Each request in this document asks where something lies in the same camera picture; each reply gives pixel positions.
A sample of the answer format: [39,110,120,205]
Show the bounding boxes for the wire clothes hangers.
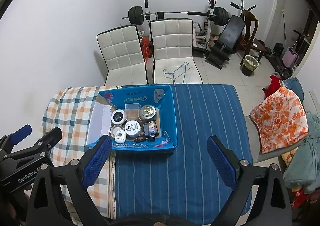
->
[162,62,193,84]

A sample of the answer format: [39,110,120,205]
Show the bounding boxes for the blue cardboard box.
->
[86,85,177,152]

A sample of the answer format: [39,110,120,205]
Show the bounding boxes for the white padded chair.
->
[149,18,202,84]
[97,24,148,85]

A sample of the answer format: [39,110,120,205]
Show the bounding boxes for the orange white floral cloth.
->
[250,87,309,154]

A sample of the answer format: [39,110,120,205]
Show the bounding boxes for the right white padded chair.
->
[149,18,202,84]

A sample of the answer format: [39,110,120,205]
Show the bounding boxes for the brown wooden chair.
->
[240,10,267,65]

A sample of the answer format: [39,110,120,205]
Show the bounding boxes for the white jar lid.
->
[110,124,124,138]

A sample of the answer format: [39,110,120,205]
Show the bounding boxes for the white round cream jar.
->
[124,120,142,138]

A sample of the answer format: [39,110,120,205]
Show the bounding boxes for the blue striped table cloth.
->
[115,84,252,225]

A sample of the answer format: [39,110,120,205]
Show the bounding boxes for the barbell with black weights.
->
[121,6,229,26]

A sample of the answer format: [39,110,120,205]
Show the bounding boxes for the white tin black lid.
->
[111,109,126,125]

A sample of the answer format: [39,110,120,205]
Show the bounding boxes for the clear plastic cube box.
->
[124,103,141,122]

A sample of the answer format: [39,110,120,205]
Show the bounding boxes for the round silver metal tin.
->
[139,105,157,123]

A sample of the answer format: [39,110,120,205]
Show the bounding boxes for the person left hand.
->
[1,185,32,225]

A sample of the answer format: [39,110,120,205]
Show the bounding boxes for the black weight bench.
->
[206,15,245,70]

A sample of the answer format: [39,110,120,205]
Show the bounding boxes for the green waste bin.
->
[241,55,259,77]

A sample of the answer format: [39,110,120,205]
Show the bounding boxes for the red plastic bag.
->
[139,37,152,63]

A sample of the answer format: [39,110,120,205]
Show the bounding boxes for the white barbell rack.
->
[193,0,216,47]

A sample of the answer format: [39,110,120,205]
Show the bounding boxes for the plaid orange blue cloth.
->
[41,85,117,219]

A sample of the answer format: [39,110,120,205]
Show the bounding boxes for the left white padded chair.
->
[97,24,148,85]

